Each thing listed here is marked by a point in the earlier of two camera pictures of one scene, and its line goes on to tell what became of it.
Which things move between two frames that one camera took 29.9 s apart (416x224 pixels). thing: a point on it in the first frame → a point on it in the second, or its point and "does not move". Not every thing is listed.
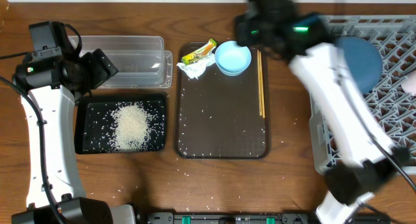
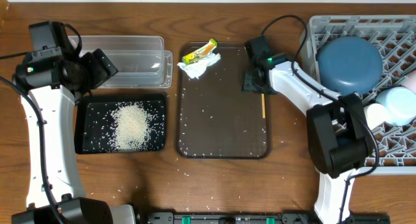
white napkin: (195, 69) does not move
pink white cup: (409, 86) does not move
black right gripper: (245, 24) → (248, 84)
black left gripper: (102, 71) does not move
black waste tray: (93, 126) does not move
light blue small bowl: (231, 60) → (400, 104)
